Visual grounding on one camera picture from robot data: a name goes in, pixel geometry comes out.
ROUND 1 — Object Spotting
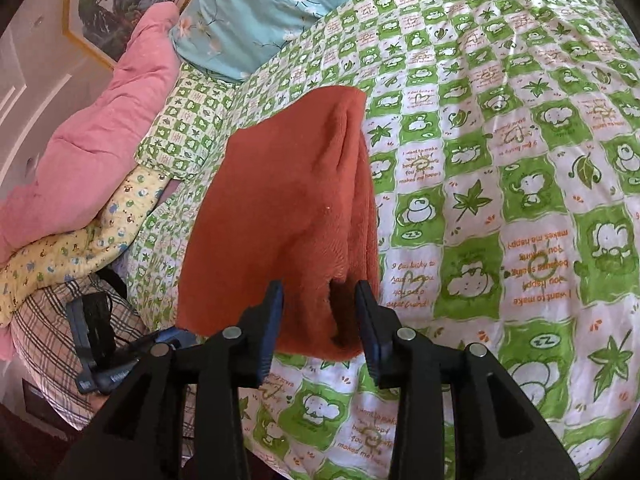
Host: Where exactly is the pink quilt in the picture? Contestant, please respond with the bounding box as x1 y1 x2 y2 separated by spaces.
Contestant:
0 1 183 361

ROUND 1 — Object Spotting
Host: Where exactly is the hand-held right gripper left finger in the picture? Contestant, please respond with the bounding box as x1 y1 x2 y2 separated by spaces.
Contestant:
52 280 286 480

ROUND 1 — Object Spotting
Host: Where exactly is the green checked cartoon bedsheet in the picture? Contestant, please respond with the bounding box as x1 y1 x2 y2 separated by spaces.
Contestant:
120 0 637 480

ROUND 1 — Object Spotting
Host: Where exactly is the teal floral quilt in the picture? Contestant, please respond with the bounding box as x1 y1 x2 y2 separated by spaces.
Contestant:
169 0 431 83

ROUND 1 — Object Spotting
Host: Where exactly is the yellow printed pillow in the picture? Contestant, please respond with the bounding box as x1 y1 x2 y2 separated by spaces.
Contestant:
0 165 173 331

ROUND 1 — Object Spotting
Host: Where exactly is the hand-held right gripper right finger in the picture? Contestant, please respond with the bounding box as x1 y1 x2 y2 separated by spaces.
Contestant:
354 280 583 480

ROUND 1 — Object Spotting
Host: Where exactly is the plaid cloth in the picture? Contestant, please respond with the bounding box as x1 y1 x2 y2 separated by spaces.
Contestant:
10 272 201 431

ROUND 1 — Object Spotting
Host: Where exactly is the green checked pillow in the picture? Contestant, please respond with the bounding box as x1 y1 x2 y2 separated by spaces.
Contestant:
136 62 238 181

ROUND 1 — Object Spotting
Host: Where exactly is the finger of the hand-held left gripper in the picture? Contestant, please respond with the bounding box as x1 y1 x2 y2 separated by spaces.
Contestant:
117 326 198 361

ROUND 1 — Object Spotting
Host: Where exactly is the orange knit sweater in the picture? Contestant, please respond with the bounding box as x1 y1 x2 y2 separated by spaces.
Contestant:
176 85 383 363

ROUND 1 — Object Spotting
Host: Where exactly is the framed landscape painting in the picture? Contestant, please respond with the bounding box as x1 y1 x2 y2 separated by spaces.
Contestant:
61 0 221 72

